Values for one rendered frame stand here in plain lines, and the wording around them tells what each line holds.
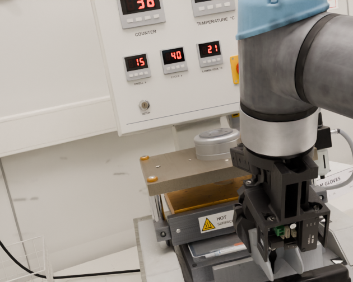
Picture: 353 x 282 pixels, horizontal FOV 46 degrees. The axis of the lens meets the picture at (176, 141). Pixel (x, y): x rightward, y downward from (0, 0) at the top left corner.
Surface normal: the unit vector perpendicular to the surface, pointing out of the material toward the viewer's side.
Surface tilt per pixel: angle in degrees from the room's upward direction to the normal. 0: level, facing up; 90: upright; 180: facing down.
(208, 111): 90
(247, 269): 90
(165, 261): 0
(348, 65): 71
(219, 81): 90
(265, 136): 104
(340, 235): 40
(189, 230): 90
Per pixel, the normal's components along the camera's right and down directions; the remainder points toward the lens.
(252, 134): -0.75, 0.41
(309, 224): 0.20, 0.49
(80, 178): 0.34, 0.13
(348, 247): -0.04, -0.62
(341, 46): -0.61, -0.37
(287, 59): -0.79, 0.14
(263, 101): -0.56, 0.48
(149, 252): -0.18, -0.96
